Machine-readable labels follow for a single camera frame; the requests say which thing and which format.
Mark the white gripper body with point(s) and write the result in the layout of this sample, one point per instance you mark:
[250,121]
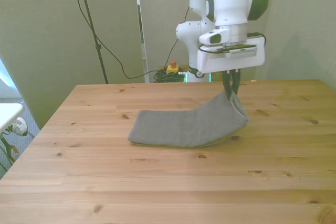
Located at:
[231,62]

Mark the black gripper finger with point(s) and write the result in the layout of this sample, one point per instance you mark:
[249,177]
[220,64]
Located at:
[226,82]
[236,82]

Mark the grey towel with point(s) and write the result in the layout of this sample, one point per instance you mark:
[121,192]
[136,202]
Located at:
[189,127]

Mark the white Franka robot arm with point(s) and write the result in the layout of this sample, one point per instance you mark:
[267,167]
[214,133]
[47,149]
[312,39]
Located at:
[231,1]

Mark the yellow emergency stop button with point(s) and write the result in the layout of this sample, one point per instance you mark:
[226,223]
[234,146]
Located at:
[172,68]

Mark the white vertical panel strip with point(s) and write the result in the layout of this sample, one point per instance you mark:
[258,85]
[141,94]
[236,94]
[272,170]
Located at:
[141,24]

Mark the white round plastic object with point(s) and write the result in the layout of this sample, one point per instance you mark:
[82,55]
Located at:
[19,127]

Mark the white side table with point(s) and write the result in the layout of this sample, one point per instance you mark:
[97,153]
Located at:
[9,115]

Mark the black folding table leg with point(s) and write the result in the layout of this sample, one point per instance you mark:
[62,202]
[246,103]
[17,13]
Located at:
[8,150]

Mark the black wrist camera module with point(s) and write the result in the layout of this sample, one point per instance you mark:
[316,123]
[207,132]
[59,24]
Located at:
[240,50]

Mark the black camera stand pole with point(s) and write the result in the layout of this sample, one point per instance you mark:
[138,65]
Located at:
[90,24]

